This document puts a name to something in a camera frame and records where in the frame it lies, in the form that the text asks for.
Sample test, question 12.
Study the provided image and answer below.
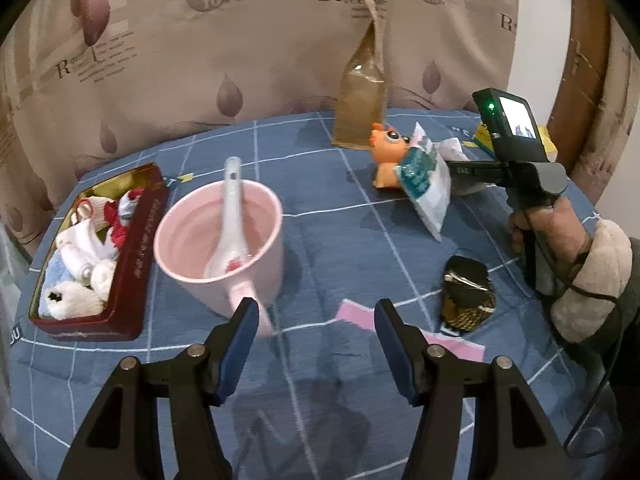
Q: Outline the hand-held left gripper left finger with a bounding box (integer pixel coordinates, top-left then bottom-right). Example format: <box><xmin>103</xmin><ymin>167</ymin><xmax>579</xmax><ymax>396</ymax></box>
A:
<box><xmin>57</xmin><ymin>297</ymin><xmax>261</xmax><ymax>480</ymax></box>

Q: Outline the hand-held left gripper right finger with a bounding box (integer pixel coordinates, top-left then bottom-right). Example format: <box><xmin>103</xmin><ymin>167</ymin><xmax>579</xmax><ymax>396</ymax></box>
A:
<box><xmin>374</xmin><ymin>298</ymin><xmax>566</xmax><ymax>480</ymax></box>

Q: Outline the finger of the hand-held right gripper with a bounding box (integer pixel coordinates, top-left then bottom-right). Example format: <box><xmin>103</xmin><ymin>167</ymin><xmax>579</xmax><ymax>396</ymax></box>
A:
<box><xmin>444</xmin><ymin>159</ymin><xmax>506</xmax><ymax>186</ymax></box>

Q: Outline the white wrapper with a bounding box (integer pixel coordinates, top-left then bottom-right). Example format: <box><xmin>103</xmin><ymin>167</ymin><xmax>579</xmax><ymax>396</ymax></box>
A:
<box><xmin>432</xmin><ymin>137</ymin><xmax>488</xmax><ymax>196</ymax></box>

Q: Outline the white teal soft packet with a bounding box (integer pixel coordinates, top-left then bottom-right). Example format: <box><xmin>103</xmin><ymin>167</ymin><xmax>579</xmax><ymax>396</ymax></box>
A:
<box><xmin>395</xmin><ymin>122</ymin><xmax>453</xmax><ymax>242</ymax></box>

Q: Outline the black gold patterned pouch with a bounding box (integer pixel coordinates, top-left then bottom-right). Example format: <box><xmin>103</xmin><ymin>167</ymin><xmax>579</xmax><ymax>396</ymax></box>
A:
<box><xmin>440</xmin><ymin>255</ymin><xmax>497</xmax><ymax>333</ymax></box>

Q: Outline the orange plush toy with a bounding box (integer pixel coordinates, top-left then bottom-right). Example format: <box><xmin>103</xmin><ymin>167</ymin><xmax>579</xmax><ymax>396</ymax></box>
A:
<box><xmin>369</xmin><ymin>121</ymin><xmax>416</xmax><ymax>190</ymax></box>

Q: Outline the pink mug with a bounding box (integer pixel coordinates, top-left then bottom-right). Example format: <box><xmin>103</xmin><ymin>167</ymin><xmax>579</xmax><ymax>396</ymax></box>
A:
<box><xmin>153</xmin><ymin>181</ymin><xmax>286</xmax><ymax>338</ymax></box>

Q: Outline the red gold tin box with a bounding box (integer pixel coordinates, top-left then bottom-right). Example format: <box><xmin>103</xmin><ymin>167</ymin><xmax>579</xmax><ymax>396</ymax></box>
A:
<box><xmin>28</xmin><ymin>162</ymin><xmax>171</xmax><ymax>342</ymax></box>

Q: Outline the white fluffy soft toy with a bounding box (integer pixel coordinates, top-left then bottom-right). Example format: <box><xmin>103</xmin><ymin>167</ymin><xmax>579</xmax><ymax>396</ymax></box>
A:
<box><xmin>42</xmin><ymin>280</ymin><xmax>106</xmax><ymax>321</ymax></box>

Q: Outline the red white sock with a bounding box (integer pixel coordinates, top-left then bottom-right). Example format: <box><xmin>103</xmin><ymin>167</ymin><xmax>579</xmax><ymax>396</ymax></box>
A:
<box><xmin>100</xmin><ymin>187</ymin><xmax>147</xmax><ymax>252</ymax></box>

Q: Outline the white tube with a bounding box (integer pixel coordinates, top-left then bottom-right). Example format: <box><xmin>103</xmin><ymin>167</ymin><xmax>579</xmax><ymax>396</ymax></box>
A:
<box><xmin>54</xmin><ymin>220</ymin><xmax>103</xmax><ymax>255</ymax></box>

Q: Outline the blue fluffy sock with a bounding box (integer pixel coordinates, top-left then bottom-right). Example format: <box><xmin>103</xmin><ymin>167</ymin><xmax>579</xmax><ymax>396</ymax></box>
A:
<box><xmin>39</xmin><ymin>252</ymin><xmax>68</xmax><ymax>318</ymax></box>

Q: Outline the person's right forearm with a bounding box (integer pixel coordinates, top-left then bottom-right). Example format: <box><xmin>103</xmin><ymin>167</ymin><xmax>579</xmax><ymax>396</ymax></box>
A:
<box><xmin>550</xmin><ymin>220</ymin><xmax>640</xmax><ymax>480</ymax></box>

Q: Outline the person's right hand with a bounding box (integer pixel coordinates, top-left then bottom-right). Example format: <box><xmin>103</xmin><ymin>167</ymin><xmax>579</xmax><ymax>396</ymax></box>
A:
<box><xmin>507</xmin><ymin>197</ymin><xmax>592</xmax><ymax>293</ymax></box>

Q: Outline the blue checked bedsheet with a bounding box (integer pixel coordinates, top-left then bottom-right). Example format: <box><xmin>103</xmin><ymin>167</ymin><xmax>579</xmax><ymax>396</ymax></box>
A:
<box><xmin>0</xmin><ymin>107</ymin><xmax>631</xmax><ymax>480</ymax></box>

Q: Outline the brown paper bag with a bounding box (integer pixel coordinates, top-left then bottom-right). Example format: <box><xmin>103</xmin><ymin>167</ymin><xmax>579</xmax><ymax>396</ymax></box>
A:
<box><xmin>331</xmin><ymin>0</ymin><xmax>388</xmax><ymax>151</ymax></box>

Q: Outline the white ceramic spoon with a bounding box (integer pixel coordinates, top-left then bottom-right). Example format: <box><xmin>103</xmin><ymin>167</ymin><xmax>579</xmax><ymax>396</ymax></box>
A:
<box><xmin>204</xmin><ymin>156</ymin><xmax>253</xmax><ymax>281</ymax></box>

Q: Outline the beige leaf print curtain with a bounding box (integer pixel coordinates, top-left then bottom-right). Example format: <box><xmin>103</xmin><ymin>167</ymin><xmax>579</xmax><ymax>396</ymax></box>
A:
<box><xmin>0</xmin><ymin>0</ymin><xmax>521</xmax><ymax>241</ymax></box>

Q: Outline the wooden door frame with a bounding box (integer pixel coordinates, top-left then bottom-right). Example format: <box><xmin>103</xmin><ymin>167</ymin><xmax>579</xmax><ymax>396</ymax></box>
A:
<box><xmin>547</xmin><ymin>0</ymin><xmax>640</xmax><ymax>196</ymax></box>

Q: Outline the black cable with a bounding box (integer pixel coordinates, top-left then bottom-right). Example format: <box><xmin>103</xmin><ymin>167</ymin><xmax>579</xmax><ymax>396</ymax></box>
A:
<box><xmin>562</xmin><ymin>240</ymin><xmax>626</xmax><ymax>461</ymax></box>

